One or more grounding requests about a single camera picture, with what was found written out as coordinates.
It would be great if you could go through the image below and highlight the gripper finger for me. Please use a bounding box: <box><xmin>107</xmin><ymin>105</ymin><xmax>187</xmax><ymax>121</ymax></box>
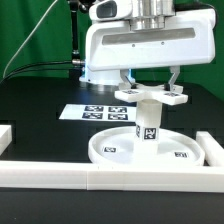
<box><xmin>165</xmin><ymin>66</ymin><xmax>180</xmax><ymax>91</ymax></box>
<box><xmin>121</xmin><ymin>69</ymin><xmax>136</xmax><ymax>90</ymax></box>

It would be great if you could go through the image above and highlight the white cross-shaped table base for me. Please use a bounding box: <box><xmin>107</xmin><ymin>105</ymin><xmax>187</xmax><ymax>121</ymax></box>
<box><xmin>114</xmin><ymin>84</ymin><xmax>188</xmax><ymax>105</ymax></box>

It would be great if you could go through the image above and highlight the white round table top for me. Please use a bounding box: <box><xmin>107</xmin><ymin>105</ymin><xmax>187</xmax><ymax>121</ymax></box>
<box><xmin>88</xmin><ymin>126</ymin><xmax>205</xmax><ymax>168</ymax></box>

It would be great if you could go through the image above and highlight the white sheet with markers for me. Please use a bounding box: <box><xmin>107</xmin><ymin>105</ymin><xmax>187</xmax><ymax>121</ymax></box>
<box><xmin>59</xmin><ymin>104</ymin><xmax>136</xmax><ymax>122</ymax></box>

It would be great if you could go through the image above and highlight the grey cable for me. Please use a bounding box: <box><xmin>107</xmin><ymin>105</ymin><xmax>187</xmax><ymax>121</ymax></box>
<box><xmin>2</xmin><ymin>0</ymin><xmax>60</xmax><ymax>79</ymax></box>

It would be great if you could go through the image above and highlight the black cable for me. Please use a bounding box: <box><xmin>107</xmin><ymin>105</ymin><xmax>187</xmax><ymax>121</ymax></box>
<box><xmin>0</xmin><ymin>60</ymin><xmax>84</xmax><ymax>84</ymax></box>

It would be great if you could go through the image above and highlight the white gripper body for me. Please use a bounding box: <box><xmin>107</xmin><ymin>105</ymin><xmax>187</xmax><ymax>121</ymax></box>
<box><xmin>85</xmin><ymin>0</ymin><xmax>216</xmax><ymax>72</ymax></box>

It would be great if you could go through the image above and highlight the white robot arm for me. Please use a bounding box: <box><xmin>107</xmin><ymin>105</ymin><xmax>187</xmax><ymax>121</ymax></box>
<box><xmin>80</xmin><ymin>0</ymin><xmax>217</xmax><ymax>86</ymax></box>

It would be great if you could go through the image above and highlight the white U-shaped frame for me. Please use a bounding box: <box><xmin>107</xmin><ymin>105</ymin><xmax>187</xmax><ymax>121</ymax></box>
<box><xmin>0</xmin><ymin>125</ymin><xmax>224</xmax><ymax>193</ymax></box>

